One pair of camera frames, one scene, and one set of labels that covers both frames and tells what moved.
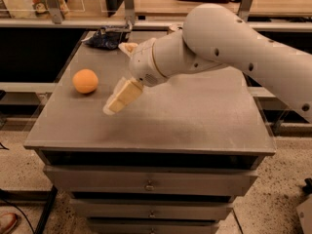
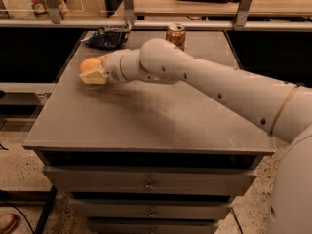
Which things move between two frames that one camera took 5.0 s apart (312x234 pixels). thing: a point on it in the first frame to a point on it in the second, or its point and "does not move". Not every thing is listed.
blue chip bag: x=109 y=37 does not move
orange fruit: x=85 y=81 to x=90 y=63
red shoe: x=7 y=221 does not move
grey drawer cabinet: x=171 y=162 does not move
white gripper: x=142 y=63 to x=112 y=67
